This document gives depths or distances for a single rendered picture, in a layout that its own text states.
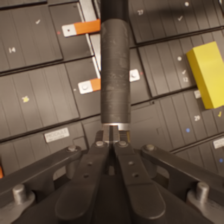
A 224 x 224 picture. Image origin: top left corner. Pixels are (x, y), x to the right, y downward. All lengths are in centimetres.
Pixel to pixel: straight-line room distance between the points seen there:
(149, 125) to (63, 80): 23
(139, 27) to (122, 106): 29
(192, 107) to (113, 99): 29
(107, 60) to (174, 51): 28
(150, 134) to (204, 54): 24
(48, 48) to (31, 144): 22
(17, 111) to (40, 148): 10
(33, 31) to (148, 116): 33
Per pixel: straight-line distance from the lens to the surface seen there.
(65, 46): 43
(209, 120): 51
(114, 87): 23
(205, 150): 50
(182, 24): 53
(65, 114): 38
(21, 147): 41
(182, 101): 46
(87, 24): 45
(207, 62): 49
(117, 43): 25
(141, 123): 40
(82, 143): 36
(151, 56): 45
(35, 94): 40
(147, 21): 49
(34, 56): 42
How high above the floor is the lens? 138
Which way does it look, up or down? 80 degrees down
